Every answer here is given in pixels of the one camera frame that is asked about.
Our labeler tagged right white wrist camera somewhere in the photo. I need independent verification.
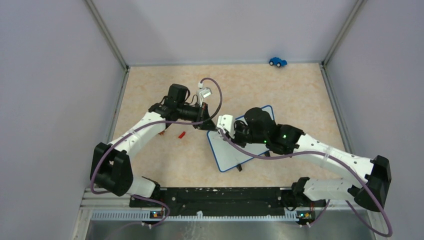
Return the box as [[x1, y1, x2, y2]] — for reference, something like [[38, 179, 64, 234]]
[[216, 114, 236, 139]]

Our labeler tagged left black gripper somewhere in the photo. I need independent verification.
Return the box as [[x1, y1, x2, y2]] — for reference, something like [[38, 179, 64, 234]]
[[177, 101, 218, 132]]

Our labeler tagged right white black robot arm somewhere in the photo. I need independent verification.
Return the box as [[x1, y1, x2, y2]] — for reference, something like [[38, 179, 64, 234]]
[[230, 107, 392, 212]]

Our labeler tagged red marker cap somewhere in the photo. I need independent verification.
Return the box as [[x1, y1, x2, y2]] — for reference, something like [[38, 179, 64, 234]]
[[178, 131, 186, 139]]

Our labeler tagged blue toy car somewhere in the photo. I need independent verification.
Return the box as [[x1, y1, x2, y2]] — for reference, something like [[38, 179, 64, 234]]
[[268, 57, 288, 68]]

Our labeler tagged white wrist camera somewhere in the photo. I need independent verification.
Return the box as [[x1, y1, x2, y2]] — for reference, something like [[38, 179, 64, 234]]
[[216, 114, 236, 139], [196, 82, 212, 106]]

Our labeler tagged blue framed whiteboard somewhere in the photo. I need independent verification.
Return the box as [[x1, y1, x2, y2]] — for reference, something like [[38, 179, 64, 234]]
[[206, 104, 276, 174]]

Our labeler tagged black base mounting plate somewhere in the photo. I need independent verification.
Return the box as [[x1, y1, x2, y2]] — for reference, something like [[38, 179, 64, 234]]
[[129, 187, 326, 217]]

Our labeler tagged purple cable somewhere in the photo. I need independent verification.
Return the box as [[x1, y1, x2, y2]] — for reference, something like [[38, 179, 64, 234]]
[[90, 77, 223, 229], [220, 129, 394, 239]]

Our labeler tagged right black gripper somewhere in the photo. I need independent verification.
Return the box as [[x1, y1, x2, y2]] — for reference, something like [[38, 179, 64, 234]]
[[223, 121, 268, 149]]

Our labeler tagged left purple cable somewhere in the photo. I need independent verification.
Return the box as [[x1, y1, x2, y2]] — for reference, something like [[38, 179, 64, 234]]
[[90, 77, 223, 229]]

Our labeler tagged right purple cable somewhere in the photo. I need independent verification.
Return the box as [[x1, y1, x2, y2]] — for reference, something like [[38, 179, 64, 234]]
[[220, 129, 394, 239]]

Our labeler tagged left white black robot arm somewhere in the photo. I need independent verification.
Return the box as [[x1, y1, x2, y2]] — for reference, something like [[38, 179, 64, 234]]
[[90, 82, 217, 207]]

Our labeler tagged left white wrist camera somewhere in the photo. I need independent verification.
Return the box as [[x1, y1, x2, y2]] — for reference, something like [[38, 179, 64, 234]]
[[196, 82, 212, 106]]

